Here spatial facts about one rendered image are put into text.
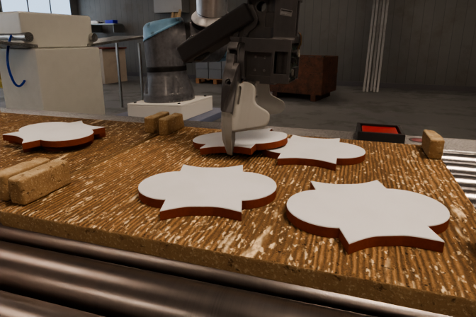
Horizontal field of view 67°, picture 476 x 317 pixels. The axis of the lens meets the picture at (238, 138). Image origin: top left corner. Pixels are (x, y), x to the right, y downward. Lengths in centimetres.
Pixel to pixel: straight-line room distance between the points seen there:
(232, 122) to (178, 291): 24
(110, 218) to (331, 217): 19
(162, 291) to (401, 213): 20
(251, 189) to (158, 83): 74
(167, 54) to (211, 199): 76
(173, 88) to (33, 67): 372
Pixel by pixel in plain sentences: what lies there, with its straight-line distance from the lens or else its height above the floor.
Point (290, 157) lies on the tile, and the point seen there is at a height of 95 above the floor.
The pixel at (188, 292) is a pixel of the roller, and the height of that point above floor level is 92.
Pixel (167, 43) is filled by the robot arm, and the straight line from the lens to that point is 105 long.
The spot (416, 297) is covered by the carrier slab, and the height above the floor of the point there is 93.
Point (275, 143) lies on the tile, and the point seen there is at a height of 95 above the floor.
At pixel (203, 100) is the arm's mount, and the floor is 91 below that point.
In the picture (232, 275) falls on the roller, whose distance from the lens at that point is 29.
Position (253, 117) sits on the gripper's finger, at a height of 99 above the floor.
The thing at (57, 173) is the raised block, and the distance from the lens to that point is 41.
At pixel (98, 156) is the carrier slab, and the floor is 94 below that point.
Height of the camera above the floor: 108
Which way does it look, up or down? 15 degrees down
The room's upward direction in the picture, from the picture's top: straight up
